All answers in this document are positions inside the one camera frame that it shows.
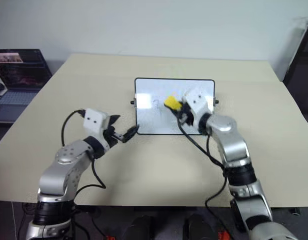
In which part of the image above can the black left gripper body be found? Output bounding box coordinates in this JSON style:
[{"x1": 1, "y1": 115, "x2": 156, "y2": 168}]
[{"x1": 103, "y1": 123, "x2": 125, "y2": 151}]

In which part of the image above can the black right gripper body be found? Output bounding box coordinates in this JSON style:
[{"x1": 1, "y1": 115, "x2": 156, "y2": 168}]
[{"x1": 177, "y1": 102, "x2": 195, "y2": 126}]

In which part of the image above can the yellow whiteboard eraser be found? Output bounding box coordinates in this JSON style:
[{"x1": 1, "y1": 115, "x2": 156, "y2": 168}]
[{"x1": 164, "y1": 95, "x2": 183, "y2": 111}]

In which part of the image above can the small black-framed whiteboard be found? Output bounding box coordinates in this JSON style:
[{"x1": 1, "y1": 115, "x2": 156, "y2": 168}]
[{"x1": 130, "y1": 77, "x2": 219, "y2": 136}]

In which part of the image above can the open dark laptop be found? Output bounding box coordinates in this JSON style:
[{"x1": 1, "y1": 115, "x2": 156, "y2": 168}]
[{"x1": 0, "y1": 48, "x2": 53, "y2": 124}]

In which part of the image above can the dark rounded shape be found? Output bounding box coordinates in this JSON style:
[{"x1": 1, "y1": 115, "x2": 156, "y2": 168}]
[{"x1": 185, "y1": 213, "x2": 220, "y2": 240}]

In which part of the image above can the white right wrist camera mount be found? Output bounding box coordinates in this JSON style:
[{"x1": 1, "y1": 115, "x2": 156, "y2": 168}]
[{"x1": 182, "y1": 87, "x2": 213, "y2": 119}]

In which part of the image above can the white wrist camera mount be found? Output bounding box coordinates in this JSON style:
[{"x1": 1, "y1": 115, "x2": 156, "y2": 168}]
[
  {"x1": 182, "y1": 87, "x2": 213, "y2": 119},
  {"x1": 83, "y1": 108, "x2": 113, "y2": 152}
]

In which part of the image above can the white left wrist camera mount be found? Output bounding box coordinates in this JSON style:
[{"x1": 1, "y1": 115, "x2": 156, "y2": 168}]
[{"x1": 83, "y1": 108, "x2": 113, "y2": 152}]

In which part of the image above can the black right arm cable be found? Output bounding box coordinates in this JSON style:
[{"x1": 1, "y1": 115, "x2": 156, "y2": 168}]
[{"x1": 176, "y1": 111, "x2": 245, "y2": 240}]

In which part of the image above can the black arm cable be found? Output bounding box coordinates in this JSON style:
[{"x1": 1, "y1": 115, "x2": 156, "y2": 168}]
[
  {"x1": 61, "y1": 109, "x2": 107, "y2": 208},
  {"x1": 176, "y1": 111, "x2": 245, "y2": 240}
]

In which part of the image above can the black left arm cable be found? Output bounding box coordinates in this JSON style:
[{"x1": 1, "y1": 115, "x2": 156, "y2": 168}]
[{"x1": 61, "y1": 109, "x2": 107, "y2": 208}]

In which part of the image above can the thin white cable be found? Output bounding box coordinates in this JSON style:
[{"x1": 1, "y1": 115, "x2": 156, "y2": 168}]
[{"x1": 11, "y1": 201, "x2": 16, "y2": 240}]

